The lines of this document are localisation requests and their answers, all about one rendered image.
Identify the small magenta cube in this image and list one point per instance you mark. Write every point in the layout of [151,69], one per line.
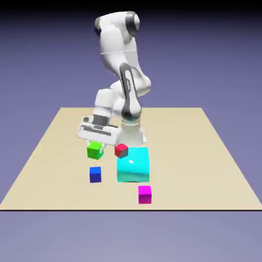
[145,194]

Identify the small green cube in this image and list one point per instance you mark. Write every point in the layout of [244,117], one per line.
[94,151]

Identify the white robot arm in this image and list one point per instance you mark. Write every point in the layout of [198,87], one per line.
[114,47]

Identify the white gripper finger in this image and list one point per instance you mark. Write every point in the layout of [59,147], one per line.
[102,148]

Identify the small red cube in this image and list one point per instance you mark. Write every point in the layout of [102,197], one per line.
[121,150]

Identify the large cyan box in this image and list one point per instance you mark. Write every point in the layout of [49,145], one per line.
[133,165]

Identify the small blue cube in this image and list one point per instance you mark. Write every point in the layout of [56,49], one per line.
[95,174]

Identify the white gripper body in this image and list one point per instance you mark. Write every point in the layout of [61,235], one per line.
[96,134]

